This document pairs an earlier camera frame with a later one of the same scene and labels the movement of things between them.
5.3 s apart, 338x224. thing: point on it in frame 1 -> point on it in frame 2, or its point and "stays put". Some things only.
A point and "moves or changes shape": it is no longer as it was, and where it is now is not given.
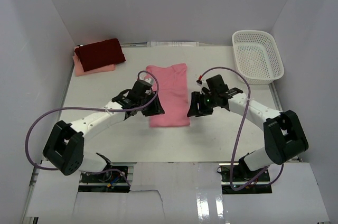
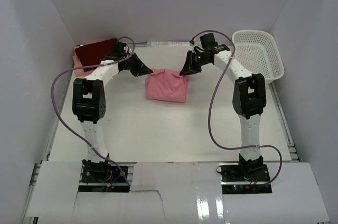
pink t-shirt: (173, 91) moves or changes shape
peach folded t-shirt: (80, 70) stays put
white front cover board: (178, 193) stays put
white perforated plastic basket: (257, 57) stays put
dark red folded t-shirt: (100, 54) stays put
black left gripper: (156, 108) -> (140, 68)
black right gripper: (196, 98) -> (188, 66)
